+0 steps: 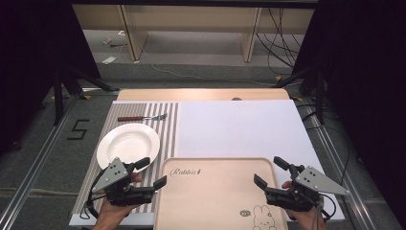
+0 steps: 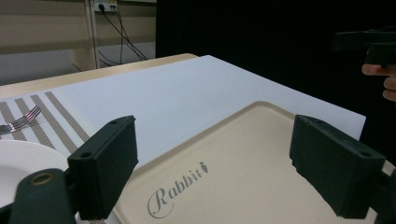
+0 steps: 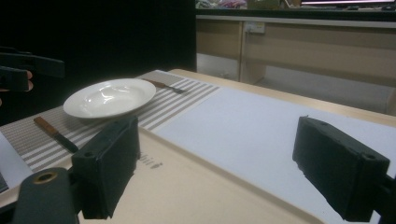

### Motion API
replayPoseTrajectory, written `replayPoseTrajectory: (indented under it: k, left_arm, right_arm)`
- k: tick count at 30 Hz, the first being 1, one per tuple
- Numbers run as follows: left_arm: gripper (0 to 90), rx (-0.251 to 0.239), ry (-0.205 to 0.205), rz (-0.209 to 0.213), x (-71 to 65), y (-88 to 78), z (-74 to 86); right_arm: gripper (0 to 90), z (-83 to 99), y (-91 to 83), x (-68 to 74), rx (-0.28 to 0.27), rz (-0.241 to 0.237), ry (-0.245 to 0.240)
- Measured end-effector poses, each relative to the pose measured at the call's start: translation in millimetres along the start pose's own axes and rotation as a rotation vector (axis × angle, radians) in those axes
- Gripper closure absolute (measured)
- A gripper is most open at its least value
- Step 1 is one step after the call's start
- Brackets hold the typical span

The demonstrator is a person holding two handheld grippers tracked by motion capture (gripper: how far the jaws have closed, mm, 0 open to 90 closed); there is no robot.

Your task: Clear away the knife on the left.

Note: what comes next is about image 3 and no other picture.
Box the wooden-handled knife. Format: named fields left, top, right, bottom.
left=33, top=116, right=79, bottom=154

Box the white table mat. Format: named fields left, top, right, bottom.
left=0, top=86, right=396, bottom=224

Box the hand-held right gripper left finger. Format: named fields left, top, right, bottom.
left=71, top=114, right=141, bottom=220

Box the wooden-handled fork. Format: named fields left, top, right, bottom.
left=142, top=77, right=187, bottom=94

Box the striped placemat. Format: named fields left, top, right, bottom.
left=0, top=69, right=221, bottom=174

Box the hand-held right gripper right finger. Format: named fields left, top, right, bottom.
left=291, top=116, right=391, bottom=223

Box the wooden cabinet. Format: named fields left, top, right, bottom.
left=195, top=8, right=396, bottom=117

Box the white plate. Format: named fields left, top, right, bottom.
left=63, top=77, right=157, bottom=119

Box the wall socket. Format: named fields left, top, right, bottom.
left=244, top=21, right=266, bottom=35

